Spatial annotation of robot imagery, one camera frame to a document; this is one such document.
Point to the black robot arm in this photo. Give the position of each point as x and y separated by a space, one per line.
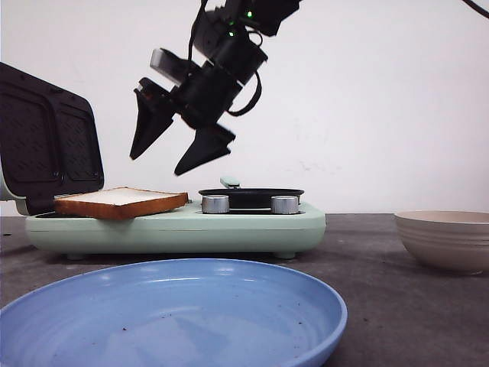
235 18

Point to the breakfast maker hinged lid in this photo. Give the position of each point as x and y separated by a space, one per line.
49 143

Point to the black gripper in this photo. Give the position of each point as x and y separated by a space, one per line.
200 100

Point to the blue round plate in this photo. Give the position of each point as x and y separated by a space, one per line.
184 312

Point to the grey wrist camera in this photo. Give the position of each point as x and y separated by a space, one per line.
169 65

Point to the small black frying pan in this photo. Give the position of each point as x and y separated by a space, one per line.
246 197

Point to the white bread slice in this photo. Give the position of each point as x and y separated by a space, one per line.
119 203

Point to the beige ribbed bowl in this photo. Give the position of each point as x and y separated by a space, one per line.
447 239

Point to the mint green breakfast maker base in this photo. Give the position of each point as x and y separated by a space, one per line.
182 230

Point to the left silver control knob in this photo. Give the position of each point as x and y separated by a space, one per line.
215 204

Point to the silver control knob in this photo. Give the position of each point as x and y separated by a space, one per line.
284 205
215 204

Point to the right silver control knob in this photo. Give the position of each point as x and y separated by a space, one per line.
284 205

